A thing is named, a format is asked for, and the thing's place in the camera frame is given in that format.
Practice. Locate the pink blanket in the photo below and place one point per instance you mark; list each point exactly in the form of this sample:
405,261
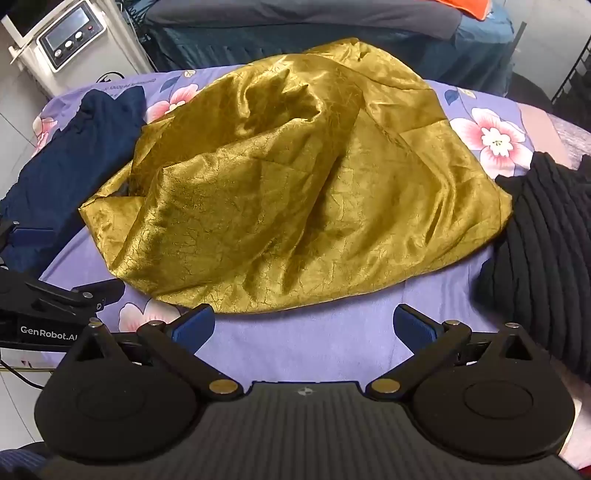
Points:
563,134

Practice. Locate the navy blue garment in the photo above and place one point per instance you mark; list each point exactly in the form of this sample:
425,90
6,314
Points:
69,152

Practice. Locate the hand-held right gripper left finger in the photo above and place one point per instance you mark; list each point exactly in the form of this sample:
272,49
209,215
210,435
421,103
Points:
194,323

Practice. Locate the black fuzzy sweater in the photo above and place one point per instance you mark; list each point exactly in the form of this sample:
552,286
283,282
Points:
545,240

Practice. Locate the gold satin cloth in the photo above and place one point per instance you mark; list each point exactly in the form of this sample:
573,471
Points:
295,194

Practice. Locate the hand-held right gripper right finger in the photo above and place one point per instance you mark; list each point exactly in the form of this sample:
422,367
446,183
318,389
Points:
413,327

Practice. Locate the grey bed blanket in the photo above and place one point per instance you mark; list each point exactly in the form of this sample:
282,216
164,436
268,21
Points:
277,18

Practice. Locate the orange cloth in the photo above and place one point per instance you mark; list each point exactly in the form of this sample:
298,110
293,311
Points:
478,8

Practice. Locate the black rack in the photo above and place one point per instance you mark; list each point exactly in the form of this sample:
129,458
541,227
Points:
575,78

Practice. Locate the purple floral bedsheet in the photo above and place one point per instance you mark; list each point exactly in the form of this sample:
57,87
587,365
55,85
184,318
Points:
300,341

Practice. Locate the bed with blue cover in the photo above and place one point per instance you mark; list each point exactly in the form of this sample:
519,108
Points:
461,55

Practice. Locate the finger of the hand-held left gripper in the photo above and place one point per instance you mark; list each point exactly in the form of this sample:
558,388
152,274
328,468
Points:
104,290
21,235

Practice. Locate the white machine with screen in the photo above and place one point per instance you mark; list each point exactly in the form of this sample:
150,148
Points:
115,50

